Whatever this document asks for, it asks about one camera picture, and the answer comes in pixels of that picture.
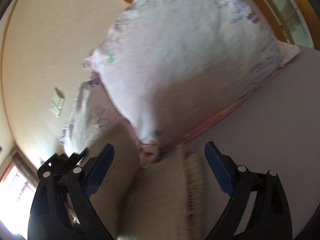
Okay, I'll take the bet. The lavender bed sheet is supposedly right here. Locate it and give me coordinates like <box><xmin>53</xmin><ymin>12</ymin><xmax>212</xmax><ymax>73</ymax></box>
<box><xmin>159</xmin><ymin>47</ymin><xmax>320</xmax><ymax>240</ymax></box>

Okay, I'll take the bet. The pink floral pillow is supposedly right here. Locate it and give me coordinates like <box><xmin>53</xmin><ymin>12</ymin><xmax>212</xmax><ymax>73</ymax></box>
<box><xmin>84</xmin><ymin>0</ymin><xmax>300</xmax><ymax>166</ymax></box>
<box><xmin>60</xmin><ymin>77</ymin><xmax>124</xmax><ymax>157</ymax></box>

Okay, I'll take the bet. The white wall switch plate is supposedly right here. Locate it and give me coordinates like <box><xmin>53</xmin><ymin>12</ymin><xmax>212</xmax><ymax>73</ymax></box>
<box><xmin>50</xmin><ymin>98</ymin><xmax>64</xmax><ymax>118</ymax></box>

